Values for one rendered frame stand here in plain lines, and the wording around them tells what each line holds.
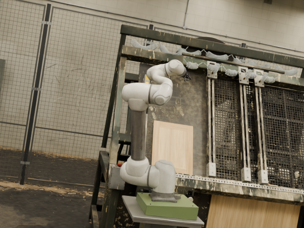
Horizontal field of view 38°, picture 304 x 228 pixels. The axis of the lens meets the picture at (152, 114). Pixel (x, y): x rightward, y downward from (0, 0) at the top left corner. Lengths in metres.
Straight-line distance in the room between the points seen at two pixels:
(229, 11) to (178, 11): 1.08
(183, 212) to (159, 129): 1.14
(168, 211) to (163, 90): 0.81
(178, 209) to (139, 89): 0.85
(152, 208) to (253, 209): 1.56
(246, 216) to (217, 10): 5.77
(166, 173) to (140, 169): 0.18
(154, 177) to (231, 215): 1.36
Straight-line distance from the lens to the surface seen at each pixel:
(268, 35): 9.72
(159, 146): 3.89
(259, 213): 4.36
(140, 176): 3.09
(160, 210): 2.99
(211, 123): 4.13
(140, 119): 2.94
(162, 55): 4.28
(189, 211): 3.05
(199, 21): 9.16
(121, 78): 4.09
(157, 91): 2.83
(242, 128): 4.19
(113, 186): 3.48
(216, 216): 4.21
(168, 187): 3.09
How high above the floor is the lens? 1.59
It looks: 3 degrees down
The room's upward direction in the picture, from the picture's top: 10 degrees clockwise
